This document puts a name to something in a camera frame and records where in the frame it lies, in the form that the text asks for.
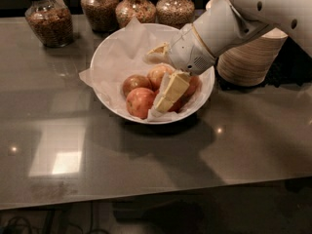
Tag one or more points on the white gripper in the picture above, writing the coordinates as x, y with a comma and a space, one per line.
188, 51

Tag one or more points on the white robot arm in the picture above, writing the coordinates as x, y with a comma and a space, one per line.
225, 25

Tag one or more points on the middle rear apple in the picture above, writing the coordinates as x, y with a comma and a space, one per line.
156, 74

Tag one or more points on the white bowl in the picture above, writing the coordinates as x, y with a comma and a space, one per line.
107, 91

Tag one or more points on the right rear apple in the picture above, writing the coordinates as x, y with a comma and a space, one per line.
193, 85

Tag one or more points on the left rear apple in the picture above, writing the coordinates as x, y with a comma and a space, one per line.
135, 81

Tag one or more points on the dark red front apple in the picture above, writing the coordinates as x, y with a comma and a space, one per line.
177, 106

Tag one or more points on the front left apple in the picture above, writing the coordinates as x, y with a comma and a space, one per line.
139, 101

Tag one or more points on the white paper liner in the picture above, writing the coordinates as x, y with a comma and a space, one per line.
123, 52

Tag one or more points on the glass cereal jar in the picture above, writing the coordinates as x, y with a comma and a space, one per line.
143, 10
51, 22
175, 13
100, 14

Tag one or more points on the front stack paper bowls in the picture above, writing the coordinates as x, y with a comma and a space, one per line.
247, 65

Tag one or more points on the stack paper bowls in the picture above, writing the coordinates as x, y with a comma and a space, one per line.
213, 5
247, 65

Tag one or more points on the rear stack paper bowls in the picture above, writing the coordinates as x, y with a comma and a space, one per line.
213, 5

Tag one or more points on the leftmost glass cereal jar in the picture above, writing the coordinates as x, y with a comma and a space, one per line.
51, 22

